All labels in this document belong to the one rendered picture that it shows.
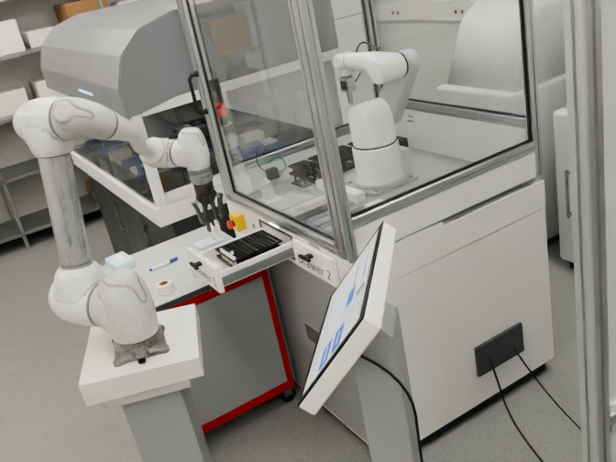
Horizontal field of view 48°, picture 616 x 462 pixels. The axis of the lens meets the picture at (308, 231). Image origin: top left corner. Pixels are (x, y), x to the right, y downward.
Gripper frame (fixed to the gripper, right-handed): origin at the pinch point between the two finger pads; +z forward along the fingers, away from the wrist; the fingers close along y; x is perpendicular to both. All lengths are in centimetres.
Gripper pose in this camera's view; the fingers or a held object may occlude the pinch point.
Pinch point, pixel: (214, 229)
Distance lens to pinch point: 274.2
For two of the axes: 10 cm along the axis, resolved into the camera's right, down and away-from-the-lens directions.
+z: 1.8, 9.0, 3.8
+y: 8.4, -3.5, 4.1
